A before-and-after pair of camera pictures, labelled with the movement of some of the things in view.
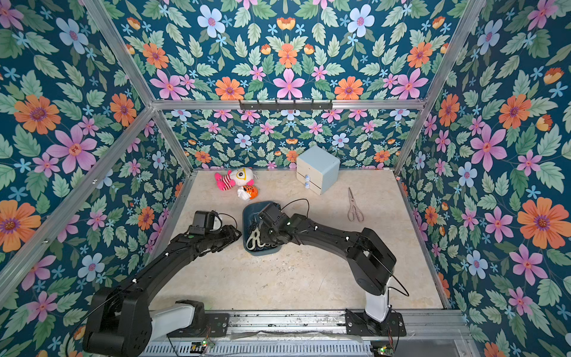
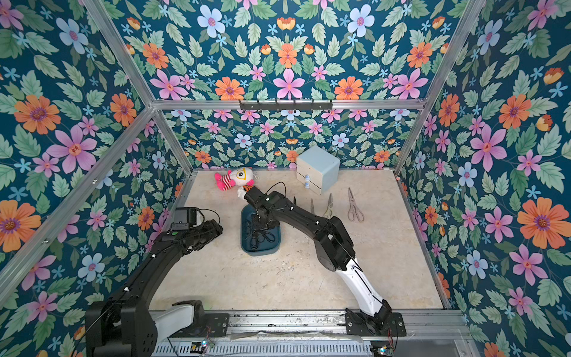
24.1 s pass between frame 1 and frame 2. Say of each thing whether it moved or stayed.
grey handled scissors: moved
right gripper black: moved
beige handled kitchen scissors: stayed
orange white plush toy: stayed
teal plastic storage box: stayed
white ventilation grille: stayed
